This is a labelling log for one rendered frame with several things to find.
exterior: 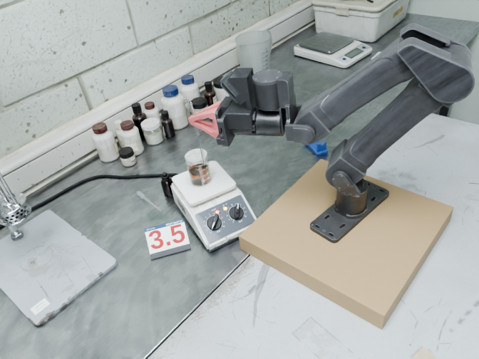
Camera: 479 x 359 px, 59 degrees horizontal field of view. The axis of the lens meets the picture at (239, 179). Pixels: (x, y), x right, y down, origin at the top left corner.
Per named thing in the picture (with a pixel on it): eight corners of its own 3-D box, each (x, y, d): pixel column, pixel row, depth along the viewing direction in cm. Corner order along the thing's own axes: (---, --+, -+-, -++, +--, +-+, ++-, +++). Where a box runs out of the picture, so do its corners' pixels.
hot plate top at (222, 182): (238, 186, 96) (237, 184, 96) (190, 208, 93) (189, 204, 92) (215, 162, 105) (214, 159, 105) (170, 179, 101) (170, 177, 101)
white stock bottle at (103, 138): (107, 165, 123) (95, 133, 116) (95, 158, 126) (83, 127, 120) (124, 154, 126) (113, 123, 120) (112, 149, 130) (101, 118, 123)
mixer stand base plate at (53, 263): (119, 263, 93) (117, 260, 92) (37, 329, 82) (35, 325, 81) (50, 211, 109) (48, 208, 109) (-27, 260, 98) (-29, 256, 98)
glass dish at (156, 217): (175, 211, 104) (173, 204, 103) (166, 227, 100) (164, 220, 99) (155, 209, 106) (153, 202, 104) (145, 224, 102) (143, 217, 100)
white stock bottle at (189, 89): (199, 112, 141) (194, 81, 134) (182, 112, 143) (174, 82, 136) (204, 103, 146) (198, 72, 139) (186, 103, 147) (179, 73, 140)
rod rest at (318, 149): (328, 153, 116) (328, 142, 114) (317, 157, 115) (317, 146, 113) (311, 136, 124) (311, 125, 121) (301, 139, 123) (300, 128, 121)
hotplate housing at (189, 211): (260, 230, 96) (257, 204, 91) (209, 255, 92) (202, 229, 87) (217, 180, 112) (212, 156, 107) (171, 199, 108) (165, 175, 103)
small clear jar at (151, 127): (147, 136, 133) (142, 118, 129) (165, 134, 133) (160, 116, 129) (145, 147, 129) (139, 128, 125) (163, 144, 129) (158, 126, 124)
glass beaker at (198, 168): (205, 172, 101) (199, 144, 96) (217, 182, 98) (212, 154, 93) (183, 182, 99) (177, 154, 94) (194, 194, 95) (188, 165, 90)
